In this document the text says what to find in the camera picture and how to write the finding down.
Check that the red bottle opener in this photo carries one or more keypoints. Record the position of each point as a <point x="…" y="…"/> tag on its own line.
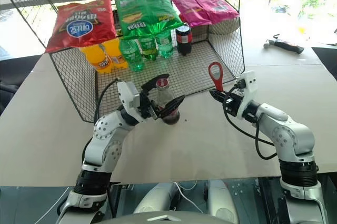
<point x="217" y="79"/>

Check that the dark cola bottle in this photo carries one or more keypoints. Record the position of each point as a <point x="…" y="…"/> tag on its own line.
<point x="184" y="40"/>

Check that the red chips bag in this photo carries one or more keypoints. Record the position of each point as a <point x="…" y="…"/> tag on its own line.
<point x="79" y="23"/>

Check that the beige round cushion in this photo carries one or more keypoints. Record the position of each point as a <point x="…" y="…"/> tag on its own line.
<point x="227" y="27"/>

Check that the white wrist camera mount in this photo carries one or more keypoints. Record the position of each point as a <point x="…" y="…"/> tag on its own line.
<point x="248" y="87"/>
<point x="126" y="95"/>

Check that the green chips bag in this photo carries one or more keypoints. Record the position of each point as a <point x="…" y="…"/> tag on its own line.
<point x="147" y="13"/>

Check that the green soda bottle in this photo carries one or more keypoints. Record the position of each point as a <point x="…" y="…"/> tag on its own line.
<point x="148" y="47"/>
<point x="133" y="55"/>
<point x="164" y="44"/>

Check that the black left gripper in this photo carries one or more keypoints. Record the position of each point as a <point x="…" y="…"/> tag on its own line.
<point x="146" y="106"/>

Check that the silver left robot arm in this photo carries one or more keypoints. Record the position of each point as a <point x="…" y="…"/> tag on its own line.
<point x="105" y="139"/>

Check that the grey rounded robot housing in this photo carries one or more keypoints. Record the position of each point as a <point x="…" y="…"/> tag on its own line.
<point x="221" y="200"/>
<point x="155" y="197"/>

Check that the clear glass bottle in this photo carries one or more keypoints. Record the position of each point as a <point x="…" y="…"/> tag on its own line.
<point x="164" y="95"/>

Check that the grey robot torso top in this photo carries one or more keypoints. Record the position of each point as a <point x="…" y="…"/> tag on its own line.
<point x="163" y="218"/>

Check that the black sofa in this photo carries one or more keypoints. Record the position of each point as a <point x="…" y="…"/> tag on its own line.
<point x="10" y="76"/>

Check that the orange soda bottle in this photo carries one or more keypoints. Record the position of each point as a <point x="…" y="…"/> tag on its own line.
<point x="98" y="59"/>
<point x="117" y="55"/>

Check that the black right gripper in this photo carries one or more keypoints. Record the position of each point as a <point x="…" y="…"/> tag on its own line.
<point x="233" y="104"/>

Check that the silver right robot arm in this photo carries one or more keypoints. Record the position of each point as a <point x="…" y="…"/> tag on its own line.
<point x="289" y="134"/>

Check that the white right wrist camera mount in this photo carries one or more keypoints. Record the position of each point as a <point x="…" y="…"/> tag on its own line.
<point x="248" y="87"/>

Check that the pink chips bag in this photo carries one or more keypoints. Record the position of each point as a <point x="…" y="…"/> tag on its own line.
<point x="202" y="5"/>

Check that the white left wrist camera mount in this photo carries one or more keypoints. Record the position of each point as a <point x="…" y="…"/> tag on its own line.
<point x="126" y="95"/>

